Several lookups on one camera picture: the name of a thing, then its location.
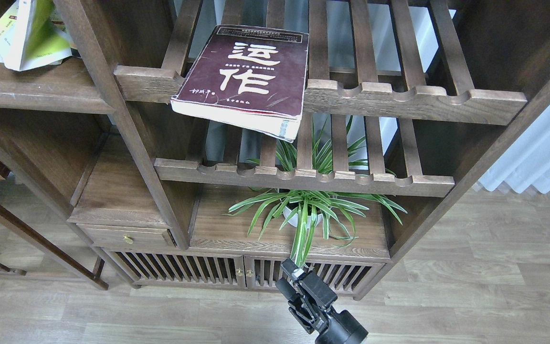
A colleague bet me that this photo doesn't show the brass drawer knob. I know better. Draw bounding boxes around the brass drawer knob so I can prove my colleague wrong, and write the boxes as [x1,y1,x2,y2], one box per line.
[123,235,134,245]

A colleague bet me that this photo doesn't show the white plant pot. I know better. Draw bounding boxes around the white plant pot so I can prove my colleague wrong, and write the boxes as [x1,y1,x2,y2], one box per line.
[281,201,323,228]

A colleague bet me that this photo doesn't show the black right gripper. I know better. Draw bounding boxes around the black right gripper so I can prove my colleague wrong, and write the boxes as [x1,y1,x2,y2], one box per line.
[275,259,368,344]

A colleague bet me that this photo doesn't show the maroon book white characters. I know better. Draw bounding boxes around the maroon book white characters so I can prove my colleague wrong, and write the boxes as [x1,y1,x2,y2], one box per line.
[171,25,308,143]

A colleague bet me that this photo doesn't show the green spider plant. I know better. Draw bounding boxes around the green spider plant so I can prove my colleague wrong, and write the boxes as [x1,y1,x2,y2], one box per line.
[223,116,408,268]

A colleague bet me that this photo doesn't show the yellow green cover book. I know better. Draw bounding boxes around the yellow green cover book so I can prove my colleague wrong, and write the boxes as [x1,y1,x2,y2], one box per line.
[0,0,72,72]

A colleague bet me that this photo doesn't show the white curtain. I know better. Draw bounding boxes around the white curtain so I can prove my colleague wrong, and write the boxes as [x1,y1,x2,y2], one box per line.
[476,105,550,194]

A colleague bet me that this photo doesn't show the dark wooden bookshelf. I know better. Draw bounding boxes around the dark wooden bookshelf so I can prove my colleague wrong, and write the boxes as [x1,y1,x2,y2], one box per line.
[0,0,550,300]

